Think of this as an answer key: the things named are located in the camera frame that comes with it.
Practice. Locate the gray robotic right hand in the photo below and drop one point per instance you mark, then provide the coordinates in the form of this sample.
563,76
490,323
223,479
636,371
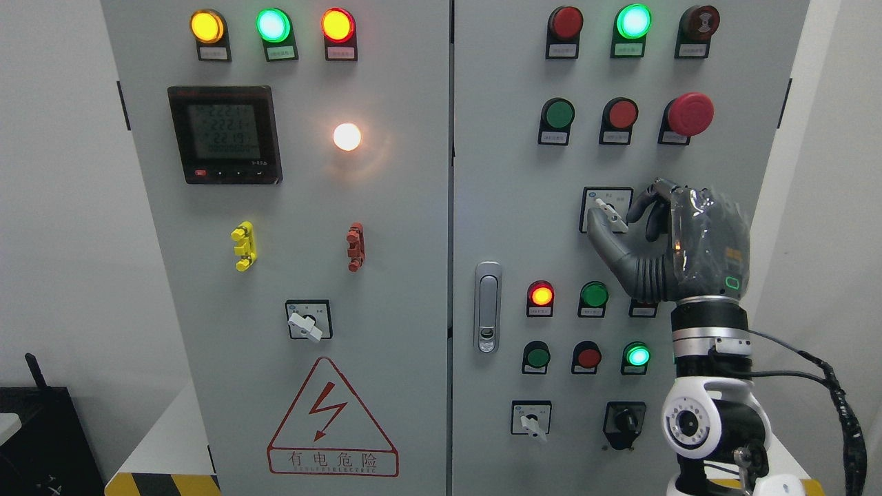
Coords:
707,249

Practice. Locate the gray rotary switch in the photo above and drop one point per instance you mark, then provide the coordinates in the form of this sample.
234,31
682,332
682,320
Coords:
613,201
531,418

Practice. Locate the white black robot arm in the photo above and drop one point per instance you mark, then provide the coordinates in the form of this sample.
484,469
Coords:
710,418

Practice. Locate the green indicator lamp middle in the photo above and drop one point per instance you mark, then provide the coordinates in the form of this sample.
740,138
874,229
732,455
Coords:
593,300

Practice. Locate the green indicator lamp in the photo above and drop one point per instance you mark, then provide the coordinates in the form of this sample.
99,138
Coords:
630,29
277,35
593,300

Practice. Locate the lit green push button lower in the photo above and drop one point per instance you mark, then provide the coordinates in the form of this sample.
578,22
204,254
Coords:
635,358

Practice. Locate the red emergency stop button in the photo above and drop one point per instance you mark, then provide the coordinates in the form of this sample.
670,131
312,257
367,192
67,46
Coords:
685,117

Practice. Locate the red push button upper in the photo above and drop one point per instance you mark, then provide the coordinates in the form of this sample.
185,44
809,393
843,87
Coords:
620,114

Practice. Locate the red push button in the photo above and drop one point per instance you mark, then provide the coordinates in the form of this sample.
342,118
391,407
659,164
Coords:
585,358
620,114

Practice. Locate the red push button lower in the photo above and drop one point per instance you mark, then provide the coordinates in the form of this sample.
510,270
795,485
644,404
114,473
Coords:
585,358

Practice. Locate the lit red indicator lamp middle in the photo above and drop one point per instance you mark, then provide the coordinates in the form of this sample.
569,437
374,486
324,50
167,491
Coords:
540,299

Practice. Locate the right gray cabinet door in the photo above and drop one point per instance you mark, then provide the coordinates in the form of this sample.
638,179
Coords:
519,203

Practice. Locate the gray cabinet door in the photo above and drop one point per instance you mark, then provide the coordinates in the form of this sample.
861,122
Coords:
519,203
390,317

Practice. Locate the green push button upper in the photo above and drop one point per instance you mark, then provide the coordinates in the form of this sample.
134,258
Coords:
555,122

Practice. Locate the dark red buzzer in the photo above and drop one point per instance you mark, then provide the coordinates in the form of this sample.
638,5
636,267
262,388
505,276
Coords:
696,27

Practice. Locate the green indicator lamp top right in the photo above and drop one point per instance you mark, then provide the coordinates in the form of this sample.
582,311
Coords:
630,29

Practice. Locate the red indicator lamp top right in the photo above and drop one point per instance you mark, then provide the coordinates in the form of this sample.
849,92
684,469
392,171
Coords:
563,33

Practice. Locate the red terminal connector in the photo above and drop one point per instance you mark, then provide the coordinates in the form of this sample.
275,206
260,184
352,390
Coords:
356,239

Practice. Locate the white glowing indicator lamp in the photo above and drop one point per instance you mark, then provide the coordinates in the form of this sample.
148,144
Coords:
347,136

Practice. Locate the left gray cabinet door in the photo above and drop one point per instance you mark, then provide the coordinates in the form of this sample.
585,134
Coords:
390,317

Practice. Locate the red electric hazard warning sticker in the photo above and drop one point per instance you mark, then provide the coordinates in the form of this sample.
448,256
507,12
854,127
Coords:
328,431

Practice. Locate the red-orange indicator lamp top left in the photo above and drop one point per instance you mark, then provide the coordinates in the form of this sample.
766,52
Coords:
339,31

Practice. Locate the yellow terminal connector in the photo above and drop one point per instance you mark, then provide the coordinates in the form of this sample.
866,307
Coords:
244,246

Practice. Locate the green indicator lamp top left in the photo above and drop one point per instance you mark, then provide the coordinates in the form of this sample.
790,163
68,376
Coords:
277,35

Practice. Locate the digital power meter display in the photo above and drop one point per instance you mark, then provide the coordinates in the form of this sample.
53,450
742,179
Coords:
226,135

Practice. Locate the yellow indicator lamp top left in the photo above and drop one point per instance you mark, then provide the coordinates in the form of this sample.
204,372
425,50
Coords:
209,29

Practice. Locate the black box with antenna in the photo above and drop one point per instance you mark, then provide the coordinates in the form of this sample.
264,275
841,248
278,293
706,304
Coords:
47,452

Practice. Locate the black rotary selector switch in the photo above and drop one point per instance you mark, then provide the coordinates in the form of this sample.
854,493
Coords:
623,423

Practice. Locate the silver door lock handle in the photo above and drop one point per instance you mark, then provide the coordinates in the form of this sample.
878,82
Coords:
486,306

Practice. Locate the gray rotary switch left door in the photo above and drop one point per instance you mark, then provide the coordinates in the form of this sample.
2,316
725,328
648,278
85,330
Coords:
309,319

